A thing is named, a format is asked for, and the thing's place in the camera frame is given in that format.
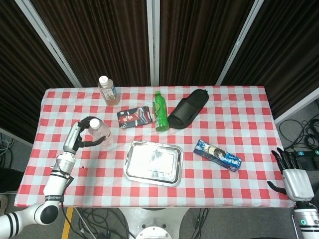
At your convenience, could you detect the red white checkered tablecloth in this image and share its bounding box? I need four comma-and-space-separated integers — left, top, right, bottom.
13, 85, 295, 209

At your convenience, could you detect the blue cookie package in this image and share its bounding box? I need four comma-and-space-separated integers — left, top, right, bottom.
193, 139, 243, 173

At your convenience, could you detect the amber tea bottle white cap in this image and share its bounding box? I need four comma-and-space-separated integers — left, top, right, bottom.
97, 75, 120, 107

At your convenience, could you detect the transparent plastic water bottle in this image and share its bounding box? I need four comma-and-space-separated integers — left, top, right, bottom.
88, 118, 114, 150

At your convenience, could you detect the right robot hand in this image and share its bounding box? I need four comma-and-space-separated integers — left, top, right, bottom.
267, 147, 315, 201

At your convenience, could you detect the black floor cables bundle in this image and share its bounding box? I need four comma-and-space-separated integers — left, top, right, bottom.
278, 117, 319, 151

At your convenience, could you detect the silver metal tray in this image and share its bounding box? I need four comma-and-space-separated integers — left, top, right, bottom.
123, 140, 185, 187

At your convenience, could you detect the black rubber slipper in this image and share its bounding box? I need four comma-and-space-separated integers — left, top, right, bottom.
167, 88, 210, 130

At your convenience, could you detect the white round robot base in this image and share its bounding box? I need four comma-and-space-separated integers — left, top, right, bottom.
117, 207, 192, 239

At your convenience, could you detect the dark blue red snack packet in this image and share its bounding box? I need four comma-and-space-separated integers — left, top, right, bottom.
117, 105, 153, 130

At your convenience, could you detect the black power strip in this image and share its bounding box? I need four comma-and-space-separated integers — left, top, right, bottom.
286, 150, 319, 157

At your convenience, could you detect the green plastic soda bottle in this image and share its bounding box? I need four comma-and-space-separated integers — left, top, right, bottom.
152, 90, 170, 132

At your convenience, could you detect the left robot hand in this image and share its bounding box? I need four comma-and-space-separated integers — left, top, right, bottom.
62, 116, 106, 153

